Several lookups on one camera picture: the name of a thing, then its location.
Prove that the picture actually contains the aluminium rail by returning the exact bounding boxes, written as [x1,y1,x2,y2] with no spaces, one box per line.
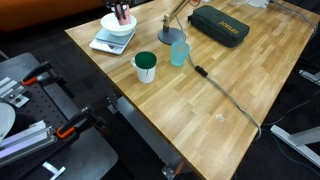
[0,121,57,167]

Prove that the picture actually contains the black orange clamp far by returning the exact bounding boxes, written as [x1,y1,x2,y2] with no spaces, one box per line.
[21,61,52,86]

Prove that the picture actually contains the black orange clamp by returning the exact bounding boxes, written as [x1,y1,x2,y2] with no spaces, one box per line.
[21,61,52,86]
[55,106,101,139]

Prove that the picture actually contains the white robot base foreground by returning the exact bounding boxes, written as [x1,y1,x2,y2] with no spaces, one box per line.
[0,103,16,143]

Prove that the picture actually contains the white kitchen scale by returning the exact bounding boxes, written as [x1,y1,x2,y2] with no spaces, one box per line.
[89,28,135,55]

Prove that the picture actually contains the pink plastic cup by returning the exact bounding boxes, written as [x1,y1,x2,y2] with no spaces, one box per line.
[115,4,131,25]

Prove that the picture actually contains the white mug green interior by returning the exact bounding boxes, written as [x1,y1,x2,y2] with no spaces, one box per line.
[131,51,157,83]

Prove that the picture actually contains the dark green zip case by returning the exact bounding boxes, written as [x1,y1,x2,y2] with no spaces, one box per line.
[188,5,250,48]

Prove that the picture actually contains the black orange clamp near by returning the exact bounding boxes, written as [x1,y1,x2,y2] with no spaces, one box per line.
[55,106,101,139]

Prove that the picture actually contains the white bowl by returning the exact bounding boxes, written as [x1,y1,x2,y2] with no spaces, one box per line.
[100,13,137,36]

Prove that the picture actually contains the grey lamp cable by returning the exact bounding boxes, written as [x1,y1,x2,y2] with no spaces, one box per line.
[174,16,263,141]

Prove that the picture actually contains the teal plastic cup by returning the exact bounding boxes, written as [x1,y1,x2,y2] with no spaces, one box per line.
[171,41,190,66]

